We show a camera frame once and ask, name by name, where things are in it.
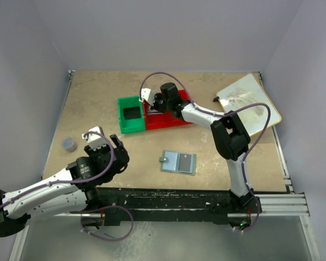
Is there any green card holder wallet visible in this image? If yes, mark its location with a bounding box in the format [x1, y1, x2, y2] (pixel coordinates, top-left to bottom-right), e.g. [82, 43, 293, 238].
[159, 150, 197, 176]

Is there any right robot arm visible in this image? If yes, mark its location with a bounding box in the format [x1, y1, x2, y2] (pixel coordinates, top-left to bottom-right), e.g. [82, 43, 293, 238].
[140, 82, 260, 207]

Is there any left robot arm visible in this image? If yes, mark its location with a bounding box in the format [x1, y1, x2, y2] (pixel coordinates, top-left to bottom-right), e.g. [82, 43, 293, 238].
[0, 132, 129, 238]

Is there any black card in green bin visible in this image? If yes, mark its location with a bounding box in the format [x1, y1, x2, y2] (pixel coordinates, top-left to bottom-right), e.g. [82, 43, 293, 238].
[123, 106, 141, 120]

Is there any dark grey card in holder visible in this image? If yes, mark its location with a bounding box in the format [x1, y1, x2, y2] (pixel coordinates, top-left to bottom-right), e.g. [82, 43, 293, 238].
[178, 153, 193, 173]

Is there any right red plastic bin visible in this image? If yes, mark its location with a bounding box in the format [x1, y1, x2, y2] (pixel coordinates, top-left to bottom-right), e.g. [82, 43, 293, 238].
[168, 90, 190, 127]

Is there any red plastic bin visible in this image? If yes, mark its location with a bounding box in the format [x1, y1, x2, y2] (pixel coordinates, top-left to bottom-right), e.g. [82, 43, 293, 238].
[142, 102, 171, 131]
[168, 90, 190, 127]

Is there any middle red plastic bin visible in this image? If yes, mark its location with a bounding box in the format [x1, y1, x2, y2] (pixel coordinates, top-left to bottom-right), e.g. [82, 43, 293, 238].
[142, 102, 171, 131]

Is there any green plastic bin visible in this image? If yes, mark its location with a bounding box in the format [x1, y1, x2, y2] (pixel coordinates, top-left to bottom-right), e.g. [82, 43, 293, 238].
[117, 96, 146, 134]

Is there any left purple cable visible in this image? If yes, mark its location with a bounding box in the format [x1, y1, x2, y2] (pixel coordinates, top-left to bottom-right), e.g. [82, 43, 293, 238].
[0, 130, 115, 232]

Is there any purple cable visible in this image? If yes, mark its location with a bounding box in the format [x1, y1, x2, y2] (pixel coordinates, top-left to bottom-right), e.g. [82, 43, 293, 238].
[140, 71, 271, 213]
[0, 130, 115, 232]

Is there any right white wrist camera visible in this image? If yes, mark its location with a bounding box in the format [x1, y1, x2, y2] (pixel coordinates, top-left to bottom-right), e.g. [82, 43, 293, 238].
[139, 88, 156, 105]

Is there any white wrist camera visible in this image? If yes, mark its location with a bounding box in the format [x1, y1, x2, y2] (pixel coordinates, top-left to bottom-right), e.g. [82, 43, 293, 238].
[82, 126, 109, 151]
[139, 88, 156, 105]

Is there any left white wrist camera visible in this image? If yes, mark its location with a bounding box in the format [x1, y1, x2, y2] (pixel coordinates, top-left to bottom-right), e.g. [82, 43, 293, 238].
[82, 126, 109, 151]

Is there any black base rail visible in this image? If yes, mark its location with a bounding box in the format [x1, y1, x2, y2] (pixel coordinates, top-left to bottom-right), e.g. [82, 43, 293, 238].
[81, 187, 262, 226]

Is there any whiteboard with wooden frame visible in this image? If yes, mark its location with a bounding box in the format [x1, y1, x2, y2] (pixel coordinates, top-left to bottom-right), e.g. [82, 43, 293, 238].
[213, 72, 282, 141]

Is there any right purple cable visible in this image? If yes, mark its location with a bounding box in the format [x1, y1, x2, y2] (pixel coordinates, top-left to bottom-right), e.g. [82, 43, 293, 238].
[140, 71, 271, 213]

